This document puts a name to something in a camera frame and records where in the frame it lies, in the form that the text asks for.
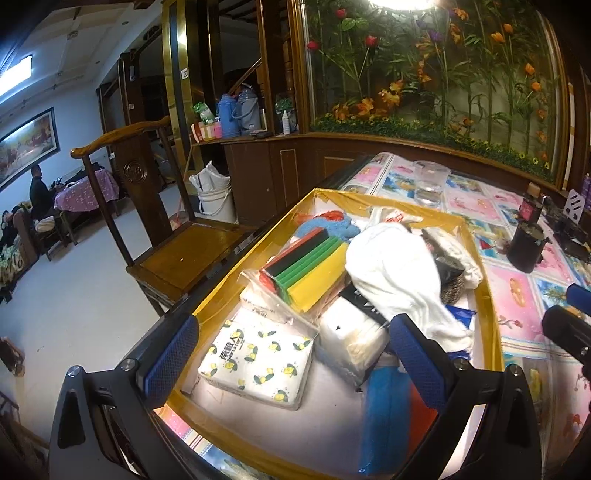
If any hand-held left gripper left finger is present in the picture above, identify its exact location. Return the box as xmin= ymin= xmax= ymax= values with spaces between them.
xmin=48 ymin=311 xmax=222 ymax=480

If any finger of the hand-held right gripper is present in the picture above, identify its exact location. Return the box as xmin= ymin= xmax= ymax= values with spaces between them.
xmin=566 ymin=283 xmax=591 ymax=315
xmin=542 ymin=304 xmax=591 ymax=365

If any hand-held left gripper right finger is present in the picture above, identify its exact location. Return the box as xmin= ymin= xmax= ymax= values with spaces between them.
xmin=389 ymin=313 xmax=541 ymax=480

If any blue tissue pack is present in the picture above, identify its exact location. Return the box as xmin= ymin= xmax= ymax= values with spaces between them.
xmin=445 ymin=305 xmax=477 ymax=326

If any white face towel pack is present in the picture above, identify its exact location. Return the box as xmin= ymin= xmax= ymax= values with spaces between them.
xmin=318 ymin=295 xmax=391 ymax=388

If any blue and orange cloth pack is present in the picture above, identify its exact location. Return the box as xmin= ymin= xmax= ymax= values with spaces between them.
xmin=358 ymin=360 xmax=439 ymax=476

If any brown knit cloth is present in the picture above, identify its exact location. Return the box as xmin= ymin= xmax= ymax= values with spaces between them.
xmin=434 ymin=256 xmax=467 ymax=305

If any white towel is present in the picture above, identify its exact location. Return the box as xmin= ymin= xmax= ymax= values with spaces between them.
xmin=345 ymin=224 xmax=483 ymax=354

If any lemon print tissue pack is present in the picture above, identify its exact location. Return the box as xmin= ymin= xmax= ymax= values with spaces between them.
xmin=198 ymin=307 xmax=319 ymax=411

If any yellow taped cardboard box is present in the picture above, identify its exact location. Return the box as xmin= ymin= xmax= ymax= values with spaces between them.
xmin=154 ymin=187 xmax=504 ymax=480

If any coloured sponge pack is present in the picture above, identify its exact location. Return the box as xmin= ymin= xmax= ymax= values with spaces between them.
xmin=240 ymin=226 xmax=352 ymax=319

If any blue and red fluffy cloth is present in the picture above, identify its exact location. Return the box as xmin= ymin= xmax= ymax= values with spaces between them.
xmin=291 ymin=210 xmax=361 ymax=243

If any black device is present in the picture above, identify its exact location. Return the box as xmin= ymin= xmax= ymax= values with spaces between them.
xmin=545 ymin=198 xmax=591 ymax=259

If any printed cartoon tablecloth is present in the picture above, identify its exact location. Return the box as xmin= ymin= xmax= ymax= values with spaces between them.
xmin=157 ymin=152 xmax=591 ymax=480

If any black cylindrical container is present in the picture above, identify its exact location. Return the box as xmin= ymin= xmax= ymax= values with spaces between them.
xmin=506 ymin=222 xmax=550 ymax=274

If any grey phone stand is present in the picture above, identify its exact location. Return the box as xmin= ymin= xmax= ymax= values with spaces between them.
xmin=564 ymin=189 xmax=589 ymax=221

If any black jar with red label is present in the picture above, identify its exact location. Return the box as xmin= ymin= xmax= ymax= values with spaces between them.
xmin=518 ymin=182 xmax=546 ymax=224

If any wooden chair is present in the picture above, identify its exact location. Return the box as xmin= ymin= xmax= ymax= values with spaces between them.
xmin=70 ymin=115 xmax=257 ymax=317

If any white plastic bucket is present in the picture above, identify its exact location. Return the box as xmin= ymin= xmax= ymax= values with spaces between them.
xmin=188 ymin=161 xmax=237 ymax=224

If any clear plastic cup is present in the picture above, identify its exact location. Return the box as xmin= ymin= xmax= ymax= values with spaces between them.
xmin=413 ymin=160 xmax=452 ymax=207

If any table with purple cloth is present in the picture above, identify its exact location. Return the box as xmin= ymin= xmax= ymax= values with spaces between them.
xmin=53 ymin=167 xmax=122 ymax=245

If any pink box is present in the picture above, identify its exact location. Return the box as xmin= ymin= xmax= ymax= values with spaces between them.
xmin=191 ymin=121 xmax=223 ymax=143

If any green snack bag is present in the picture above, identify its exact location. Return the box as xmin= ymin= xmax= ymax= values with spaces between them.
xmin=191 ymin=102 xmax=217 ymax=125

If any blue thermos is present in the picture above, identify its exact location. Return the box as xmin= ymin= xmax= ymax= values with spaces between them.
xmin=217 ymin=93 xmax=241 ymax=138

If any grey thermos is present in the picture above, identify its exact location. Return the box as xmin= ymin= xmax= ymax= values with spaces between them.
xmin=233 ymin=88 xmax=263 ymax=136

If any artificial flower display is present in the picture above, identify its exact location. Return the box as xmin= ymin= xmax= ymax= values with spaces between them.
xmin=302 ymin=0 xmax=568 ymax=185

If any ceiling light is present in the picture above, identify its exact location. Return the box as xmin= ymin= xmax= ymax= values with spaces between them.
xmin=0 ymin=55 xmax=34 ymax=97

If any framed wall painting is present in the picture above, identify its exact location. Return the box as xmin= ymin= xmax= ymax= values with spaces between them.
xmin=0 ymin=107 xmax=61 ymax=192

